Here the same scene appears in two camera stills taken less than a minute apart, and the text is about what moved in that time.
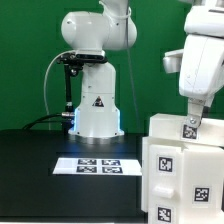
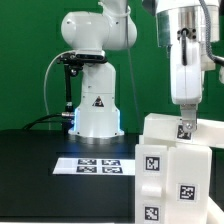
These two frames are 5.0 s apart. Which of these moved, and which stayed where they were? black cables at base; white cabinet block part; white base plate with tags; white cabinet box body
Moved: white cabinet box body; white cabinet block part
Stayed: black cables at base; white base plate with tags
